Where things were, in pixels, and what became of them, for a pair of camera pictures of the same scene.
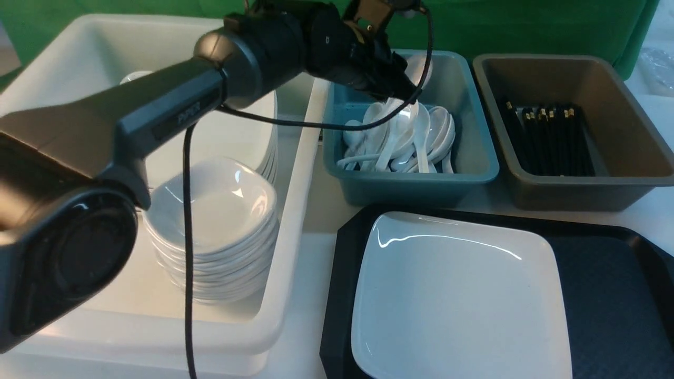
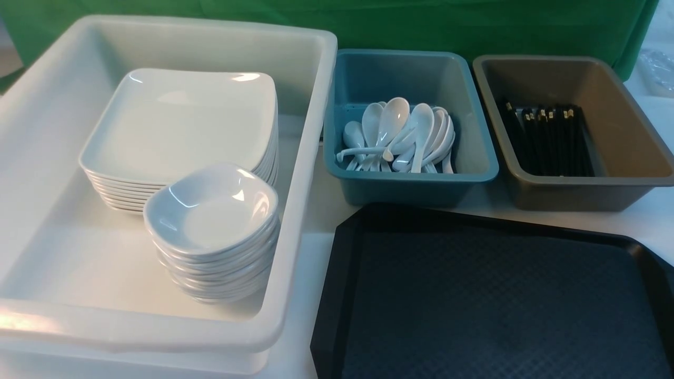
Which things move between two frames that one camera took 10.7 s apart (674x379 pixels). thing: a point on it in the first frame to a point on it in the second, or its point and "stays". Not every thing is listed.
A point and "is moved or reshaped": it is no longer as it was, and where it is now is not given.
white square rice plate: x=438 y=298 is moved or reshaped
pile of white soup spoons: x=419 y=139 stays
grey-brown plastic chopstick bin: x=630 y=156 stays
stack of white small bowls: x=235 y=223 stays
